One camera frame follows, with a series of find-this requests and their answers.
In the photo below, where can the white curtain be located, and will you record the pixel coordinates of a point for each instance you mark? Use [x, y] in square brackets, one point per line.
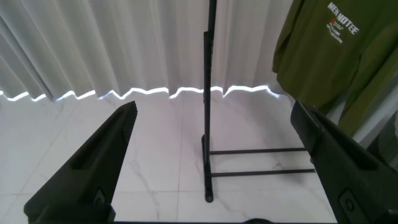
[109, 46]

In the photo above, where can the black clothes rack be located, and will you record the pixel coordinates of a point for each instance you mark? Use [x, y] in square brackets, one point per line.
[207, 93]

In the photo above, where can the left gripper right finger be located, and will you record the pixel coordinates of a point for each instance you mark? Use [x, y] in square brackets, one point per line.
[351, 180]

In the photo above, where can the green long-sleeved shirt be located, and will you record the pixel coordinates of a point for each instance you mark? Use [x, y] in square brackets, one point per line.
[317, 62]

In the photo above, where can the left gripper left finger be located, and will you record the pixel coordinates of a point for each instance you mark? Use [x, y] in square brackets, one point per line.
[81, 186]

